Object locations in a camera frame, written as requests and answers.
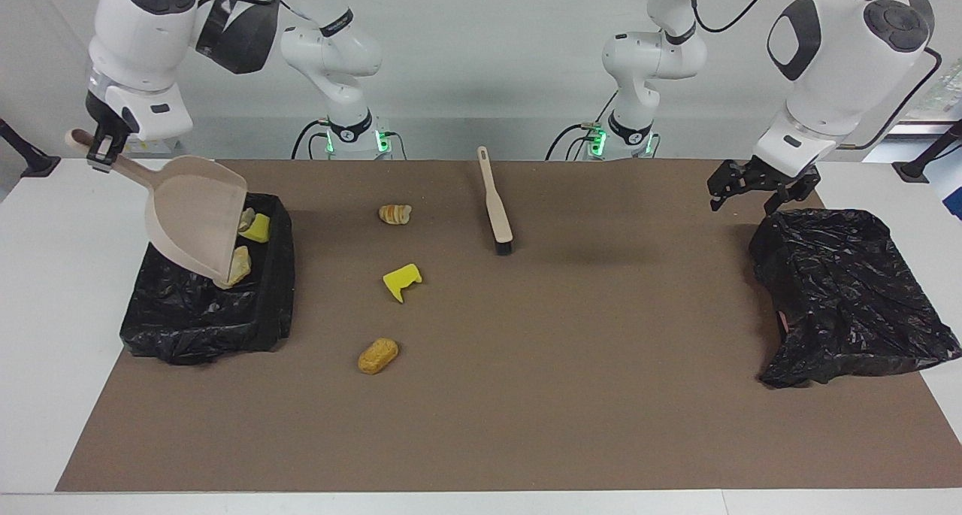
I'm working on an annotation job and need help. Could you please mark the striped orange bread chunk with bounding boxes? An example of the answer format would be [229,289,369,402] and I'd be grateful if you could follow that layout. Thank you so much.
[222,245,253,288]

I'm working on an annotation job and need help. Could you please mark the black bag lined trash bin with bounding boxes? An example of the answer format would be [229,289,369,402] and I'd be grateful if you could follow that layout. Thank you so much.
[119,192,296,366]
[748,208,962,389]

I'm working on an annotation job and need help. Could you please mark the beige brush with black bristles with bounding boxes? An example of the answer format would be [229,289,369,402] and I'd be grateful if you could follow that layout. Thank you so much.
[476,145,515,257]

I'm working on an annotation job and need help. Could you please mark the black base cable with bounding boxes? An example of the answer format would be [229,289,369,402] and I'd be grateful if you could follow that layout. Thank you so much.
[546,120,602,161]
[291,119,329,161]

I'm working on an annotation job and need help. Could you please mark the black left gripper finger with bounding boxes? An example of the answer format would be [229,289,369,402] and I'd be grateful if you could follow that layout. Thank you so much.
[706,160,752,213]
[767,171,821,217]

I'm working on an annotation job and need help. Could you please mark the blue panel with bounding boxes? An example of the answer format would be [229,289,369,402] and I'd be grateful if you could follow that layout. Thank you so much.
[934,162,962,221]

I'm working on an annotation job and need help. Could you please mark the notched yellow sponge piece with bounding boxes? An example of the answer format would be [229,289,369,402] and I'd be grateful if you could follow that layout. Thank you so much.
[382,262,423,304]

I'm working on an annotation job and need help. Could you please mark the black clamp stand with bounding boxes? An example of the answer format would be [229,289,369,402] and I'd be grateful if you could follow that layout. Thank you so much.
[0,118,62,179]
[892,120,962,183]

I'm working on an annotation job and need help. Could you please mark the green patterned poster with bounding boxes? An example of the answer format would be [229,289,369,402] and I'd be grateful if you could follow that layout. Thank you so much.
[906,68,962,121]

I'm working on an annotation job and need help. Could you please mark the beige plastic dustpan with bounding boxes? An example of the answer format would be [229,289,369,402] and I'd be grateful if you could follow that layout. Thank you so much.
[64,128,250,290]

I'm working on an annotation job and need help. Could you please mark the brown peanut shaped bread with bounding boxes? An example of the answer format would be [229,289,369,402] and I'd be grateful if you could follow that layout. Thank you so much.
[357,338,400,375]

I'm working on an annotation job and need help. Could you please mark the brown table mat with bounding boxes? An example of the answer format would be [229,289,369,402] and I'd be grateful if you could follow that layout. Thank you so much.
[55,159,962,493]

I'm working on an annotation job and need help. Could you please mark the black right base cable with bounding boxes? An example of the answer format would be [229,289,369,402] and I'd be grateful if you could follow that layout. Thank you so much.
[291,119,329,161]

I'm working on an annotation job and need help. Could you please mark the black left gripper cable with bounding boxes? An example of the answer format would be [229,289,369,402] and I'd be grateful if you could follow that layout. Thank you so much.
[688,0,944,151]

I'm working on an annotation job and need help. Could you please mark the black left base cable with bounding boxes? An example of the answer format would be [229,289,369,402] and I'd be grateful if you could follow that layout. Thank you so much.
[546,120,602,161]

